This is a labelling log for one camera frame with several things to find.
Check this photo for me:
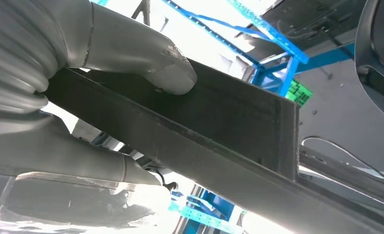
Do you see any blue metal shelf rack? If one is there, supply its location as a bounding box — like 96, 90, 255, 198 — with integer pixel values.
90, 0, 356, 98

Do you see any green plastic crate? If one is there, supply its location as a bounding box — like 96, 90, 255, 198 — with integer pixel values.
285, 79, 313, 108

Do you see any dark round rimmed object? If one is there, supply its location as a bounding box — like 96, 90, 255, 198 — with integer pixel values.
354, 0, 384, 127

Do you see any blue metal rack frame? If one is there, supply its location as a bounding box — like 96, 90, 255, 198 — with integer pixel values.
169, 190, 244, 234

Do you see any white floor cable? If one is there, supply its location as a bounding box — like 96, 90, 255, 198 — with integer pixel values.
301, 136, 384, 180

